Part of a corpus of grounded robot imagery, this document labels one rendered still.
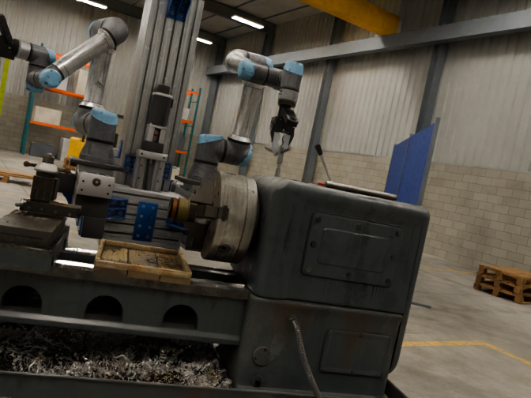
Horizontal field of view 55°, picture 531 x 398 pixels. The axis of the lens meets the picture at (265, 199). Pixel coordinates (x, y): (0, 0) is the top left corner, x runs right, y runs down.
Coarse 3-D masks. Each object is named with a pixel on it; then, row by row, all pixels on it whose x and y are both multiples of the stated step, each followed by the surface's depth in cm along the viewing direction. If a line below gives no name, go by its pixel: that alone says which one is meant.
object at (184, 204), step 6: (174, 198) 173; (180, 198) 173; (186, 198) 175; (174, 204) 171; (180, 204) 171; (186, 204) 172; (192, 204) 174; (168, 210) 176; (174, 210) 171; (180, 210) 171; (186, 210) 172; (168, 216) 172; (174, 216) 172; (180, 216) 172; (186, 216) 172; (192, 216) 174
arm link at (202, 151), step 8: (200, 136) 240; (208, 136) 238; (216, 136) 239; (200, 144) 239; (208, 144) 238; (216, 144) 239; (224, 144) 241; (200, 152) 239; (208, 152) 238; (216, 152) 240; (224, 152) 241; (208, 160) 239; (216, 160) 241
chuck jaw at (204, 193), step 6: (204, 180) 183; (210, 180) 184; (204, 186) 182; (210, 186) 182; (198, 192) 179; (204, 192) 180; (210, 192) 181; (192, 198) 177; (198, 198) 178; (204, 198) 179; (210, 198) 180; (198, 204) 178; (204, 204) 178; (210, 204) 178
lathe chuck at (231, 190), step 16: (224, 176) 171; (240, 176) 176; (224, 192) 166; (240, 192) 168; (240, 208) 165; (224, 224) 164; (240, 224) 165; (208, 240) 172; (224, 240) 165; (208, 256) 170; (224, 256) 170
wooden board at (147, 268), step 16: (112, 240) 187; (96, 256) 157; (112, 256) 171; (128, 256) 178; (144, 256) 181; (176, 256) 192; (96, 272) 153; (112, 272) 154; (128, 272) 155; (144, 272) 156; (160, 272) 158; (176, 272) 159
